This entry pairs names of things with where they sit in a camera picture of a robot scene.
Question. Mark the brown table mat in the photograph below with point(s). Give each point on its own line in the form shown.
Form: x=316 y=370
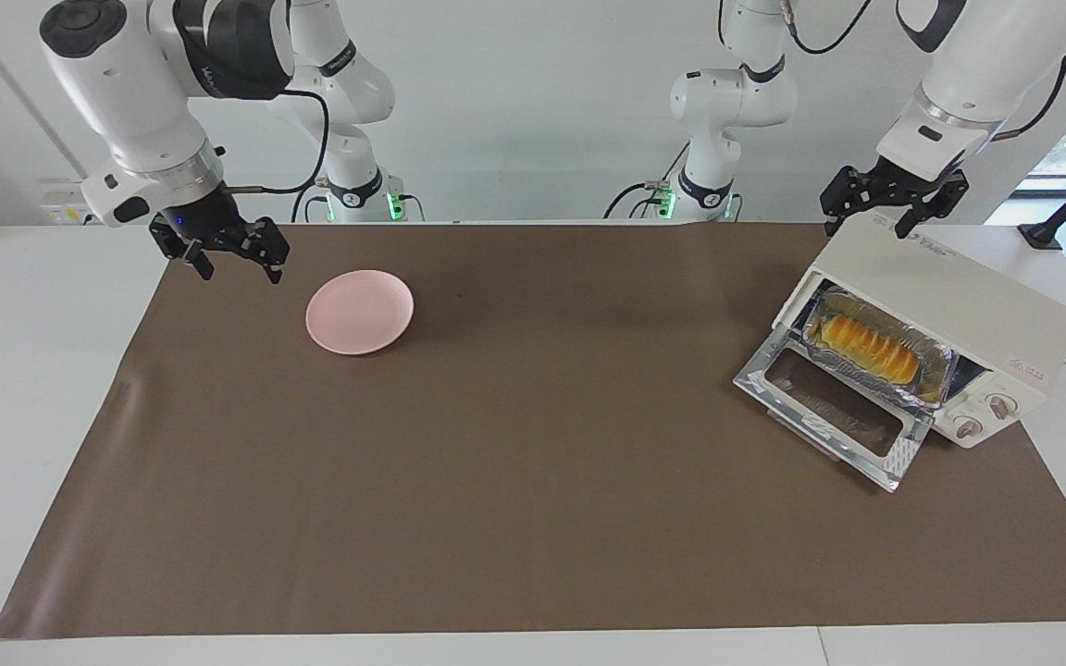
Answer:
x=542 y=509

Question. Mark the pink round plate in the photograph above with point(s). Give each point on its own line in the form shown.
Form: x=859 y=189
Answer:
x=357 y=313

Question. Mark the beige oven knob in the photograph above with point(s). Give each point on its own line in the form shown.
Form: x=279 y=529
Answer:
x=1001 y=406
x=968 y=427

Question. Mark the aluminium foil tray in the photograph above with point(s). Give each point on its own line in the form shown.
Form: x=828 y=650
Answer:
x=938 y=368

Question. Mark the sliced yellow bread loaf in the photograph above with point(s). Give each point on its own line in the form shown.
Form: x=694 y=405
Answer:
x=866 y=344

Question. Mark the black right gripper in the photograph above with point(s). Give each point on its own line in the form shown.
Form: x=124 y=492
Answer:
x=209 y=220

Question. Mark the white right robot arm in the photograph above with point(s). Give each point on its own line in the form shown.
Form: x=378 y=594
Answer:
x=135 y=102

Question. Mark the white wall socket box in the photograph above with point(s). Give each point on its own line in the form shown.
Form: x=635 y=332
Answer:
x=61 y=215

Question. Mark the glass oven door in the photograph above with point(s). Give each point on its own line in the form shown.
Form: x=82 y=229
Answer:
x=760 y=384

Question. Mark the cream toaster oven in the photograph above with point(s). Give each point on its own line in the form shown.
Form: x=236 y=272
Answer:
x=959 y=277

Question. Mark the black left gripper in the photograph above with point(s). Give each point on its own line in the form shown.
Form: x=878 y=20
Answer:
x=898 y=183

